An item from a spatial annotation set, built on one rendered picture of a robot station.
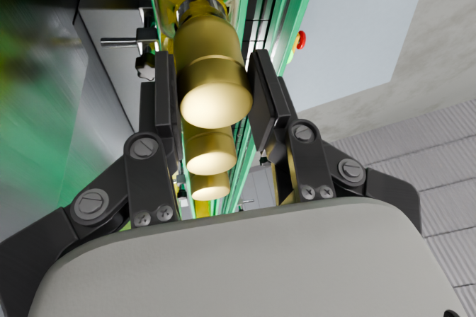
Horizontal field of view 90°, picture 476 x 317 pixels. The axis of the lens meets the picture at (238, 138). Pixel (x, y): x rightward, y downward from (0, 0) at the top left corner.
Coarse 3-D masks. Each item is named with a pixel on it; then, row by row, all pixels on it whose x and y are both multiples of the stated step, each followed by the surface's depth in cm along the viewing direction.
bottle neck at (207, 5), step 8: (192, 0) 13; (200, 0) 13; (208, 0) 13; (216, 0) 13; (184, 8) 13; (192, 8) 12; (200, 8) 12; (208, 8) 12; (216, 8) 13; (176, 16) 14; (184, 16) 13; (192, 16) 12; (224, 16) 13
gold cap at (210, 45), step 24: (192, 24) 11; (216, 24) 11; (192, 48) 10; (216, 48) 10; (240, 48) 13; (192, 72) 10; (216, 72) 10; (240, 72) 10; (192, 96) 10; (216, 96) 10; (240, 96) 10; (192, 120) 11; (216, 120) 11
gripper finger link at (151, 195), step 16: (128, 144) 8; (144, 144) 8; (160, 144) 8; (128, 160) 7; (144, 160) 7; (160, 160) 7; (128, 176) 7; (144, 176) 7; (160, 176) 7; (128, 192) 7; (144, 192) 7; (160, 192) 7; (144, 208) 7; (160, 208) 7; (176, 208) 9; (144, 224) 6
